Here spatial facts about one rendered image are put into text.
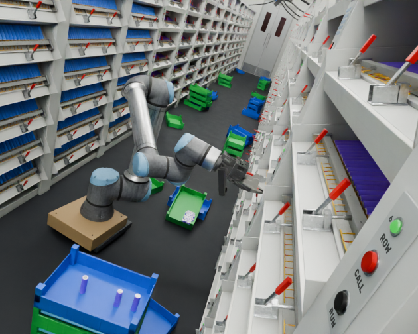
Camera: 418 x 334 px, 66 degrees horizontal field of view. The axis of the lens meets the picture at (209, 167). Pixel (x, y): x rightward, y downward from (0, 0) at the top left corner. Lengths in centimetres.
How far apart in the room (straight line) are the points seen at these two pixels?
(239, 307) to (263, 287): 23
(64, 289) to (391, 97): 101
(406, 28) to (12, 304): 173
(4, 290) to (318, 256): 154
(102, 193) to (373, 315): 171
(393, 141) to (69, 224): 173
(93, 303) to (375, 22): 108
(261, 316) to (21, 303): 130
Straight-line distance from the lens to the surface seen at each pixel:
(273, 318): 62
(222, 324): 107
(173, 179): 130
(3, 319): 170
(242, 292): 93
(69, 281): 117
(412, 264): 24
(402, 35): 90
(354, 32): 88
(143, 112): 145
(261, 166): 168
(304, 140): 90
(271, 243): 79
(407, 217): 25
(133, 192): 189
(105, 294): 115
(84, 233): 186
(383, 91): 45
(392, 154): 33
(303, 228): 50
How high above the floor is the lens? 136
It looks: 25 degrees down
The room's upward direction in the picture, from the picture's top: 20 degrees clockwise
